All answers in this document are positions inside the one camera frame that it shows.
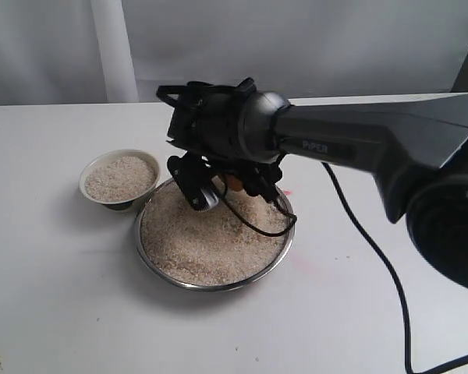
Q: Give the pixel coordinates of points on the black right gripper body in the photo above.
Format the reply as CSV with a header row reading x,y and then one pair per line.
x,y
218,121

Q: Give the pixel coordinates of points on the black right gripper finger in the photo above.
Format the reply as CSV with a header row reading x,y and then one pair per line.
x,y
261,179
194,179

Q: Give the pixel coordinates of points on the brown wooden cup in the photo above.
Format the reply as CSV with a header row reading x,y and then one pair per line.
x,y
231,182

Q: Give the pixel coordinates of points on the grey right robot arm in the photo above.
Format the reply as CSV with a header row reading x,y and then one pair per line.
x,y
416,151

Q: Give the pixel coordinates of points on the small cream ceramic bowl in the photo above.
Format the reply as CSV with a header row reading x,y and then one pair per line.
x,y
129,205

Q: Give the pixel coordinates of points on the rice in small bowl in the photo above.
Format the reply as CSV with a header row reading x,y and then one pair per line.
x,y
122,179

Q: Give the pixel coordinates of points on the rice in steel plate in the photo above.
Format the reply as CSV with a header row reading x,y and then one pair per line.
x,y
203,245

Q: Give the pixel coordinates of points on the large steel plate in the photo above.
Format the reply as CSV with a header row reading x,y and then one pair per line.
x,y
218,286

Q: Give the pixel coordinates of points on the white backdrop curtain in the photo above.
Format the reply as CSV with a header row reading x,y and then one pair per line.
x,y
87,52

